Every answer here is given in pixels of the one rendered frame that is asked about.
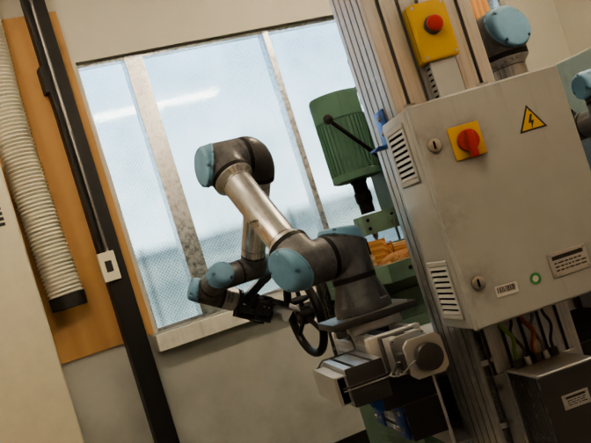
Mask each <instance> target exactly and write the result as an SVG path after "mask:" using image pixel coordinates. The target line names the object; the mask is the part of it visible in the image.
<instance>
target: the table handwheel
mask: <svg viewBox="0 0 591 443"><path fill-rule="evenodd" d="M304 291H305V293H306V294H307V295H308V297H309V299H310V302H311V304H312V307H311V306H309V305H305V306H304V303H303V302H302V303H300V304H299V307H300V308H299V309H300V312H294V311H293V312H292V314H291V316H290V318H289V319H288V321H289V324H290V326H291V329H292V331H293V332H294V334H295V337H296V339H297V341H298V342H299V344H300V345H301V347H302V348H303V349H304V350H305V351H306V352H307V353H308V354H309V355H311V356H313V357H320V356H322V355H323V354H324V353H325V351H326V349H327V346H328V331H325V330H320V329H319V328H318V325H317V324H318V323H320V322H323V321H326V319H325V313H324V311H323V308H322V305H321V303H320V300H319V299H318V297H317V294H316V292H315V290H314V289H313V287H311V288H309V289H307V290H304ZM291 299H292V297H291V293H290V292H287V291H285V290H283V300H284V301H286V302H289V303H291ZM315 317H316V318H317V322H316V321H315ZM308 323H310V324H312V325H313V326H314V327H315V328H316V329H317V330H318V331H319V346H318V348H314V347H313V346H312V345H311V344H310V343H309V342H308V341H307V339H306V338H305V336H304V335H303V328H304V325H305V324H308ZM299 324H300V327H299Z"/></svg>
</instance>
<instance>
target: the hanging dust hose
mask: <svg viewBox="0 0 591 443"><path fill-rule="evenodd" d="M1 21H2V19H0V157H2V158H1V160H2V161H3V162H2V164H4V168H5V170H4V171H5V172H6V174H5V175H6V176H8V177H7V179H8V180H9V181H8V183H9V184H10V185H9V187H11V191H12V195H14V196H13V199H15V200H14V202H16V203H17V204H16V205H15V206H17V207H18V208H17V210H19V211H18V214H20V216H19V217H20V218H22V219H21V221H22V222H23V223H22V225H24V227H23V229H25V230H26V231H25V233H27V234H26V236H28V238H27V240H28V241H30V242H29V244H31V246H30V247H29V248H33V249H32V250H31V251H32V252H33V256H35V257H34V258H33V259H37V260H36V261H35V263H37V265H36V266H37V267H39V269H38V271H40V273H39V274H41V276H40V277H41V278H42V279H43V280H42V281H41V282H45V283H44V284H43V286H46V287H45V288H44V289H45V290H47V291H46V294H48V295H47V297H50V298H49V299H48V300H49V304H50V307H51V309H52V313H56V312H60V311H63V310H65V309H71V308H74V307H76V306H79V305H82V304H85V303H87V302H88V301H87V298H86V295H85V291H84V288H83V287H81V286H82V285H83V284H80V281H81V280H79V276H77V275H78V272H75V271H76V270H77V269H75V265H73V264H74V261H71V260H72V259H73V258H70V256H71V255H72V254H69V252H70V250H68V248H69V246H66V245H67V244H68V243H65V241H66V240H67V239H65V238H64V237H65V235H63V233H64V232H63V231H61V230H62V228H60V227H61V224H60V223H59V222H60V221H59V220H57V219H58V218H59V217H58V216H57V213H56V212H55V211H56V209H54V207H55V206H54V205H53V203H54V202H53V201H51V200H52V198H50V196H51V194H49V192H50V191H49V190H48V188H49V187H48V186H47V183H46V179H44V177H45V176H44V175H43V173H44V172H43V171H42V170H43V169H42V168H41V164H40V160H39V157H38V156H37V155H38V153H36V151H37V149H35V147H36V146H35V145H34V143H35V142H33V138H32V136H33V135H32V134H31V132H32V131H31V130H29V129H30V127H29V123H27V121H28V120H27V119H26V118H27V116H26V112H24V110H25V108H23V107H24V105H22V104H23V102H22V101H21V99H22V98H21V97H20V95H21V94H20V93H19V92H20V90H19V89H18V83H17V79H16V76H15V71H14V68H13V64H12V60H11V57H10V55H11V54H10V52H9V51H10V49H9V48H8V47H9V46H8V45H7V43H8V42H7V41H6V38H5V34H4V27H3V23H2V22H1Z"/></svg>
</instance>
